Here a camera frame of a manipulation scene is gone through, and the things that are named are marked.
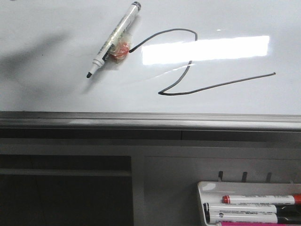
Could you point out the taped black whiteboard marker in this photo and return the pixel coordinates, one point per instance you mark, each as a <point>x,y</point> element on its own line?
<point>113,39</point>

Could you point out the white marker tray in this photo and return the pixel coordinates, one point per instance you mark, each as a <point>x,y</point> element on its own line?
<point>209,191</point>

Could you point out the upper black capped white marker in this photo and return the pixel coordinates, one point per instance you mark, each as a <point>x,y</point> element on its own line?
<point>252,208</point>

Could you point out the black capped white marker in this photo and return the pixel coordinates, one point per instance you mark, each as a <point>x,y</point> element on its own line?
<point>217,217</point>
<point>252,208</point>

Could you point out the lower black capped white marker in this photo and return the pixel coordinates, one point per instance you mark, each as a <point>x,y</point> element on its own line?
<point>217,217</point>

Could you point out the pink marker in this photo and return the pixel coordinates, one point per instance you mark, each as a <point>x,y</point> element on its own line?
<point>253,224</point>

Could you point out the red capped white marker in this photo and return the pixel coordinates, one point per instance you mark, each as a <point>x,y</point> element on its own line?
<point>294,199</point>

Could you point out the white whiteboard with grey frame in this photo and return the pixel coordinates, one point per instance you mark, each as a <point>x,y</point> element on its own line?
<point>204,70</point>

